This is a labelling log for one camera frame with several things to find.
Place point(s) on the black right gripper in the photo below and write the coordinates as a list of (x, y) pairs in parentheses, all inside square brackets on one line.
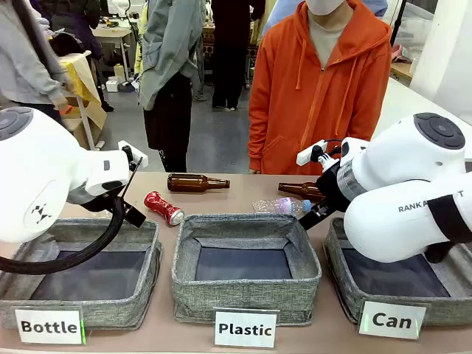
[(332, 188)]

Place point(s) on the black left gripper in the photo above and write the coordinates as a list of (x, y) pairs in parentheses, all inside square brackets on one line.
[(92, 203)]

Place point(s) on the brown glass bottle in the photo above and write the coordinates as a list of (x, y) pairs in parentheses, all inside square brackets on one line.
[(188, 183), (300, 190)]

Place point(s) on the crushed red can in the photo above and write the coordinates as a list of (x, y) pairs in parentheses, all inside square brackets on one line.
[(162, 207)]

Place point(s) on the clear plastic bottle purple label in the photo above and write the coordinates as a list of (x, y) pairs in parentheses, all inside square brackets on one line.
[(284, 205)]

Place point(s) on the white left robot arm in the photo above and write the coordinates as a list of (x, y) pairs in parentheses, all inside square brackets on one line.
[(37, 166)]

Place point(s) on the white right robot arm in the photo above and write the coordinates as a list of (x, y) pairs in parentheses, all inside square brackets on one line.
[(398, 158)]

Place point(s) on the grey fabric basket can label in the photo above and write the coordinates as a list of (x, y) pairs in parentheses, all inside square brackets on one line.
[(343, 273)]

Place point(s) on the grey fabric basket bottle label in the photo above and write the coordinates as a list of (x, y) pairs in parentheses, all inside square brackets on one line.
[(147, 280)]

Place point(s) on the grey fabric basket plastic label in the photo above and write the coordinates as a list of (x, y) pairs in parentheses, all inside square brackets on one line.
[(243, 296)]

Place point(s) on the white sign reading Can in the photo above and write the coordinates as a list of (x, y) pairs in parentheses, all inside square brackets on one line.
[(391, 320)]

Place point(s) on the open cardboard box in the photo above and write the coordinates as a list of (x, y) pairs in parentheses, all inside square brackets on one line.
[(79, 121)]

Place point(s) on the person in orange hoodie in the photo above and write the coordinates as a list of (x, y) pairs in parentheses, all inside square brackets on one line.
[(295, 92)]

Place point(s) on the white sign reading Plastic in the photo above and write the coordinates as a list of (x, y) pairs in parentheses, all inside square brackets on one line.
[(245, 329)]

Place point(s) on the white sign reading Bottle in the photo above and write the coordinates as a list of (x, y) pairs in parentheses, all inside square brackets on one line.
[(49, 326)]

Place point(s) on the white table with yellow cloth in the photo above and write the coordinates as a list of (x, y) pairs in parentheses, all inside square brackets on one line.
[(86, 85)]

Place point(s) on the white side table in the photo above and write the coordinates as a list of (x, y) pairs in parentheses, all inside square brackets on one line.
[(409, 103)]

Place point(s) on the person in grey-green jacket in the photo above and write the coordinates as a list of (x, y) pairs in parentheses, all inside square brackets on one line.
[(166, 55)]

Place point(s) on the person in black clothes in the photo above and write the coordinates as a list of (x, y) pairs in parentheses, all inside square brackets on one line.
[(230, 55)]

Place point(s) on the wooden background workbench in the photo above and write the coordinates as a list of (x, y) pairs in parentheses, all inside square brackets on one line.
[(112, 35)]

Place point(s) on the person in light grey hoodie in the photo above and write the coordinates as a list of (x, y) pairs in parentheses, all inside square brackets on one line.
[(22, 62)]

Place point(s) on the person in dark purple jacket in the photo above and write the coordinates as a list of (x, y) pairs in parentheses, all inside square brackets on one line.
[(86, 22)]

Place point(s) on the white face mask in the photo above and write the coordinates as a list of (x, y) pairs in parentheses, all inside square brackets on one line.
[(326, 6)]

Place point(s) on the black stand pole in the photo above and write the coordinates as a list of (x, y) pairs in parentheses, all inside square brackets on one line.
[(398, 18)]

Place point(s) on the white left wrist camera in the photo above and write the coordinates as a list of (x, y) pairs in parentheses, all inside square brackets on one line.
[(134, 155)]

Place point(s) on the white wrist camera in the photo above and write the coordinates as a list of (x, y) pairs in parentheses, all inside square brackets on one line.
[(309, 153), (134, 155)]

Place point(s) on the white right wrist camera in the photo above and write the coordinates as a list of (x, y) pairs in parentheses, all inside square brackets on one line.
[(309, 153)]

